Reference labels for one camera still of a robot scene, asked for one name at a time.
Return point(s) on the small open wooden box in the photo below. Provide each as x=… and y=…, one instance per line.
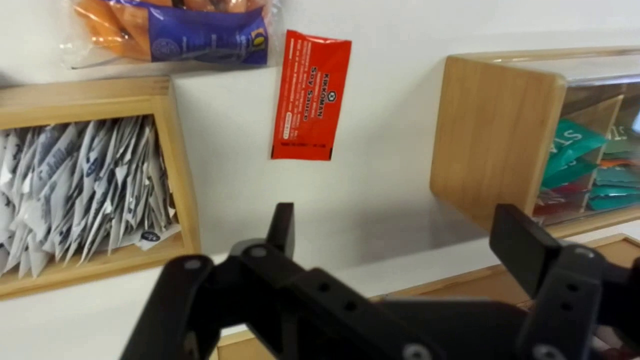
x=80, y=101

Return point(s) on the purple orange snack packet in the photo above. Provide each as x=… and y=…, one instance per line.
x=201, y=36

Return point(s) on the single red sachet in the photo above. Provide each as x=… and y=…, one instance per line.
x=311, y=92

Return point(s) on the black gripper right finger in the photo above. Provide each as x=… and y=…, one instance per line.
x=560, y=301

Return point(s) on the red tea bags pile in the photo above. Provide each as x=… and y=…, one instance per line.
x=557, y=203

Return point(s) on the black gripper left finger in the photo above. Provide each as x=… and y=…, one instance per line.
x=300, y=306

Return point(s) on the teal tea bags pile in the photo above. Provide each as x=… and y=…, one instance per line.
x=572, y=147

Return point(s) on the wooden tea box clear lid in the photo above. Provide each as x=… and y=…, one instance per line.
x=486, y=133

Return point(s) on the wooden tiered condiment organizer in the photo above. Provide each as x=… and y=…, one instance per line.
x=461, y=287

